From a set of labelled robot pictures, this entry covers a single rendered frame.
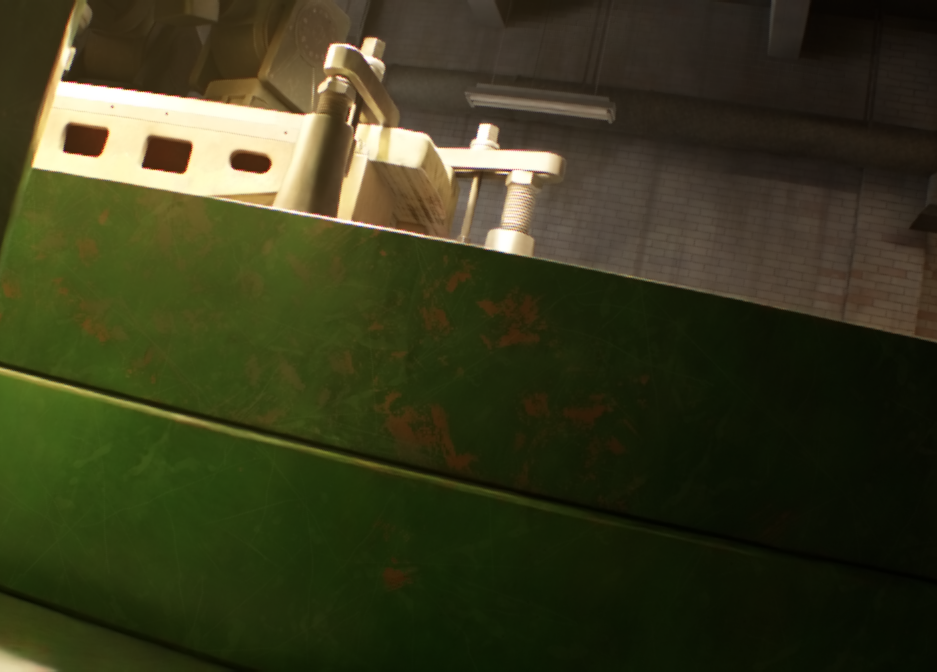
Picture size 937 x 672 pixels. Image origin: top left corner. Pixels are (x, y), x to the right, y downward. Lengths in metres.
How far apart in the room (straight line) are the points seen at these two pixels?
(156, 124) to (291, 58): 0.87
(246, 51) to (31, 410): 1.69
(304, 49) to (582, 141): 6.98
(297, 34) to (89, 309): 1.63
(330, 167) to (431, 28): 9.08
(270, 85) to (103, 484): 1.63
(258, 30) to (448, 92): 6.38
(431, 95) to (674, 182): 2.46
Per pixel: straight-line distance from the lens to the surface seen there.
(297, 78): 2.21
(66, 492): 0.62
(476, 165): 1.28
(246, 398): 0.58
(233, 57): 2.28
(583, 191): 8.87
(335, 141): 0.96
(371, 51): 1.05
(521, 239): 1.21
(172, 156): 1.44
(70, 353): 0.64
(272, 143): 1.28
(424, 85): 8.60
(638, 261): 8.61
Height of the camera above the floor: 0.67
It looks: 6 degrees up
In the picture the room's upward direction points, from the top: 13 degrees clockwise
